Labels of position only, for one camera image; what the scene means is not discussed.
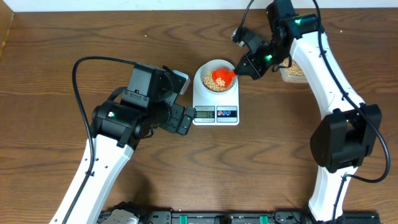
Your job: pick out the red plastic measuring scoop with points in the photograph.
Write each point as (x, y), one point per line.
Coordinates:
(224, 73)

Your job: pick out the clear plastic container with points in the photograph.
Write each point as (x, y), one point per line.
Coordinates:
(291, 79)

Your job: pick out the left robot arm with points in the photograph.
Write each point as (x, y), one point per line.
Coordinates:
(130, 114)

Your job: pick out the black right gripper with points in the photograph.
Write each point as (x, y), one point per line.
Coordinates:
(255, 71)

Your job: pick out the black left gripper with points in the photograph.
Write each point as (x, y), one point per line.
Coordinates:
(173, 124)

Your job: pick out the grey round bowl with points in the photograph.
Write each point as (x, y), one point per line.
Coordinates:
(213, 65)

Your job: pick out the pile of soybeans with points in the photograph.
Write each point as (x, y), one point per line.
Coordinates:
(294, 69)

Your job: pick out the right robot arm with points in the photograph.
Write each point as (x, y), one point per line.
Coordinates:
(349, 127)

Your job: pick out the white digital kitchen scale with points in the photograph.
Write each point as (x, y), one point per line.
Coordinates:
(215, 109)

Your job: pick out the soybeans in red scoop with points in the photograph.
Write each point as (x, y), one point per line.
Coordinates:
(220, 82)

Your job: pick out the soybeans in grey bowl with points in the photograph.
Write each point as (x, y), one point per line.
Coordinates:
(211, 85)

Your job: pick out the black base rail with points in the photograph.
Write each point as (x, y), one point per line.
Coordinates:
(127, 212)

